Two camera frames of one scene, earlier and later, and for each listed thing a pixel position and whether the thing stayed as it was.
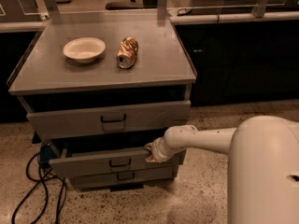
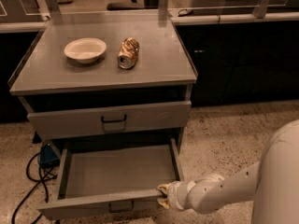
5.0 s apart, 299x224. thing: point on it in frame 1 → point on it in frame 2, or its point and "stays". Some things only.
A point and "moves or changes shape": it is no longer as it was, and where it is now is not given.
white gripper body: x=158 y=152 → x=176 y=195
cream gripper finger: x=150 y=159 → x=163 y=202
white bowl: x=84 y=49 stays
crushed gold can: x=127 y=52 stays
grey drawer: x=61 y=164 moves or changes shape
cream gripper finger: x=149 y=147 → x=164 y=188
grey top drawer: x=108 y=119 stays
